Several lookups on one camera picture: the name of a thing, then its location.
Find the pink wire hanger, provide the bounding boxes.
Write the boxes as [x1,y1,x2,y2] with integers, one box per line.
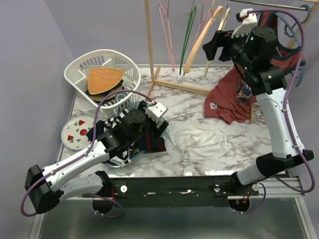
[183,0,212,77]
[159,0,175,72]

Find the red graphic tank top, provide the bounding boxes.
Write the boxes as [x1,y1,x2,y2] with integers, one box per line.
[204,11,306,124]

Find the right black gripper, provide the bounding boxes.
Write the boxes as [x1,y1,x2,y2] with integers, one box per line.
[203,26,254,72]

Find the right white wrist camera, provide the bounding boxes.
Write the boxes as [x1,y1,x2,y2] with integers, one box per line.
[231,8,258,38]

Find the dark hats in basket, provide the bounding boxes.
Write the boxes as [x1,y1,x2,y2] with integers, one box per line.
[85,79,124,103]

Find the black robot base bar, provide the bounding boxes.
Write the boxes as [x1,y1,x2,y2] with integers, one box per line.
[97,175,259,208]

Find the white tank top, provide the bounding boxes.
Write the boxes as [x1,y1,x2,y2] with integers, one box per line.
[167,117,231,160]

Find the cream wooden hanger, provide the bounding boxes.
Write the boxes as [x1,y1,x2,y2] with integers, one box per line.
[203,7,231,78]

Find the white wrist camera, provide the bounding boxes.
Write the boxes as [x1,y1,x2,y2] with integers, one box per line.
[231,8,258,38]
[145,101,167,123]

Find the watermelon pattern plate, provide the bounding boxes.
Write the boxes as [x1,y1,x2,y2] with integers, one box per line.
[61,115,94,151]

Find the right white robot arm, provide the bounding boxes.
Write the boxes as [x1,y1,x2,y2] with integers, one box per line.
[202,26,314,195]

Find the pile of dark clothes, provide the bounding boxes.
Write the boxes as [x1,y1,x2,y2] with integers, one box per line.
[95,109,166,168]

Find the blue plastic hanger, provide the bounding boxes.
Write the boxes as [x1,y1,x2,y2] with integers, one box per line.
[273,4,312,87]

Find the tan wooden hanger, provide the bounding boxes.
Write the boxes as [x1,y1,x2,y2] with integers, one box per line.
[183,0,224,75]

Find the white plastic laundry basket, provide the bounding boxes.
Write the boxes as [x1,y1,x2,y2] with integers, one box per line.
[64,49,141,107]

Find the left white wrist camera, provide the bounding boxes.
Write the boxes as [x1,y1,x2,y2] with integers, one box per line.
[145,101,167,123]

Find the clear blue plastic bin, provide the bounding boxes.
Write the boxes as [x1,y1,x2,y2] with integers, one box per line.
[103,101,168,168]

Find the green plastic hanger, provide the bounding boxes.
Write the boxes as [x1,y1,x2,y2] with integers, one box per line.
[179,1,197,75]

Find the wooden clothes rack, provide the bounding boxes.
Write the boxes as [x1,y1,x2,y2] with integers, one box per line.
[144,0,319,123]

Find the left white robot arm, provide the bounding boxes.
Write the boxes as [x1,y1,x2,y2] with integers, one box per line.
[20,104,168,217]

